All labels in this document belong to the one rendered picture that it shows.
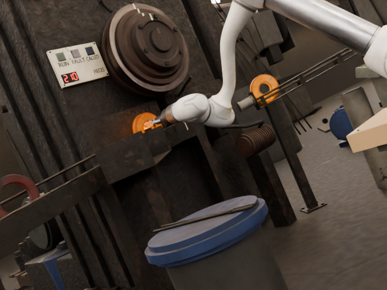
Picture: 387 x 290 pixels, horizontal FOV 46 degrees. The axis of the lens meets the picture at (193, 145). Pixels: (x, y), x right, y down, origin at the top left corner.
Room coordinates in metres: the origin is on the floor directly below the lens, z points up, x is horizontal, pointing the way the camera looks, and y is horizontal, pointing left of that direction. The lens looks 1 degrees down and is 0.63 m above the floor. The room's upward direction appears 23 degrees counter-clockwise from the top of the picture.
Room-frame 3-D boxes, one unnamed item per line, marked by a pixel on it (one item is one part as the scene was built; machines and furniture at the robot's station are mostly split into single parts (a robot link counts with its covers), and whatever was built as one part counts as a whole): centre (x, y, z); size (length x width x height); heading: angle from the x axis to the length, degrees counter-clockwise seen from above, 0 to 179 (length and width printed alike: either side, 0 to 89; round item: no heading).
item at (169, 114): (2.00, 0.02, 0.75); 0.09 x 0.06 x 0.09; 131
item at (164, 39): (2.24, -0.04, 1.11); 0.28 x 0.06 x 0.28; 131
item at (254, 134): (2.43, -0.32, 0.27); 0.22 x 0.13 x 0.53; 131
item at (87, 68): (2.17, 0.35, 1.15); 0.26 x 0.02 x 0.18; 131
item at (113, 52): (2.31, 0.02, 1.11); 0.47 x 0.06 x 0.47; 131
